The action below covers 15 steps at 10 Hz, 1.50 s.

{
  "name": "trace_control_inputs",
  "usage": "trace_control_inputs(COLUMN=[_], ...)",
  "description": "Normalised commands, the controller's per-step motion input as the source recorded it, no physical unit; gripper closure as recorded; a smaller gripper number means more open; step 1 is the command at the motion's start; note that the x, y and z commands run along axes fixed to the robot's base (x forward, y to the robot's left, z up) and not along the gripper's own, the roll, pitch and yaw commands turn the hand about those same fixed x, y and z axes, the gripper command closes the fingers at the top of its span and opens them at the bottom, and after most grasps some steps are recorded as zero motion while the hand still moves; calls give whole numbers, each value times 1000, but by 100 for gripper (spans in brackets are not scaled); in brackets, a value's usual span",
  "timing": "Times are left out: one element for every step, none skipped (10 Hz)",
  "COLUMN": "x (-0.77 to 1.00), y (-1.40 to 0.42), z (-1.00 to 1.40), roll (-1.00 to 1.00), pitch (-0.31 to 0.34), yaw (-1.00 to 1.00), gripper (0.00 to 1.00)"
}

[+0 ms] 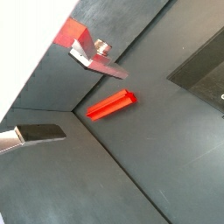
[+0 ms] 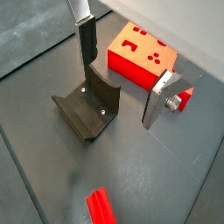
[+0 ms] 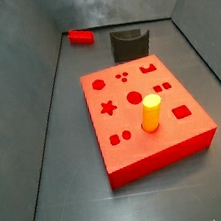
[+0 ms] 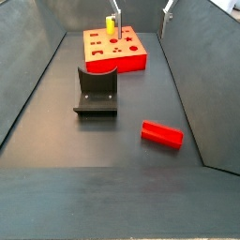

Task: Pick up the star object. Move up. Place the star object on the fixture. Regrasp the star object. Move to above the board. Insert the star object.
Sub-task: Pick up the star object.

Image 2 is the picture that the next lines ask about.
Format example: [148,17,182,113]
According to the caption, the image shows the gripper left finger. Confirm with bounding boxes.
[66,0,98,67]

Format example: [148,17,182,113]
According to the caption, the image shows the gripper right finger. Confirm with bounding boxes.
[142,54,204,130]

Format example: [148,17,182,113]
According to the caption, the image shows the red star prism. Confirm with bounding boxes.
[86,187,117,224]

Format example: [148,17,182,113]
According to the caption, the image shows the black curved fixture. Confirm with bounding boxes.
[52,65,121,141]

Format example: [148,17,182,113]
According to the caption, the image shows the red shape-sorter block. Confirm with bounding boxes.
[107,21,194,112]

